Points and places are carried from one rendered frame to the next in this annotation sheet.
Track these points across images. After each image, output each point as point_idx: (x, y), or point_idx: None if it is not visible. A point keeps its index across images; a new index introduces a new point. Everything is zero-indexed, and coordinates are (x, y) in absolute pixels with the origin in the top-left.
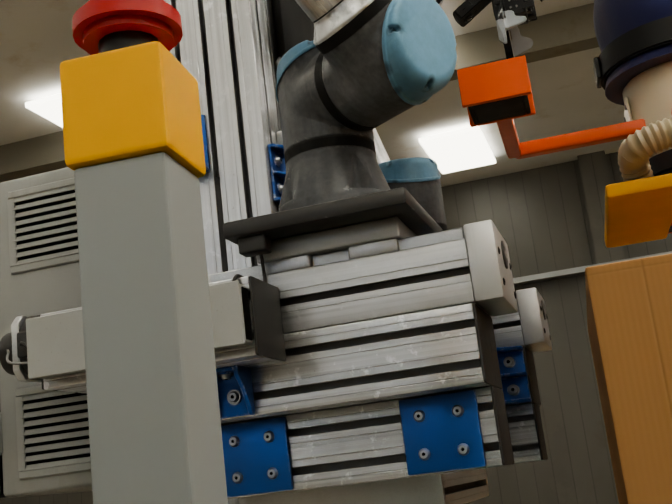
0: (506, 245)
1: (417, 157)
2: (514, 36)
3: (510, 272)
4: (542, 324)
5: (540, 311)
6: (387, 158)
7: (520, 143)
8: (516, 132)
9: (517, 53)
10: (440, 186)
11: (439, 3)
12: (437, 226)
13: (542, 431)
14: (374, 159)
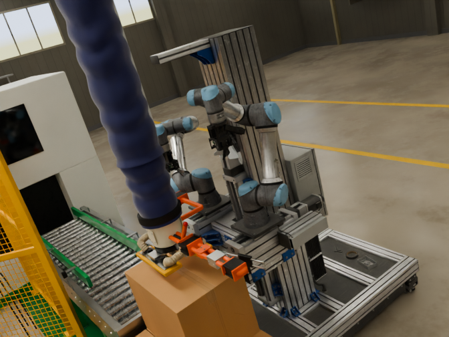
0: (191, 225)
1: (239, 186)
2: (232, 150)
3: (192, 230)
4: (227, 251)
5: (226, 248)
6: (263, 176)
7: (198, 206)
8: (191, 204)
9: (236, 158)
10: (240, 198)
11: (182, 171)
12: (202, 213)
13: (246, 277)
14: (199, 196)
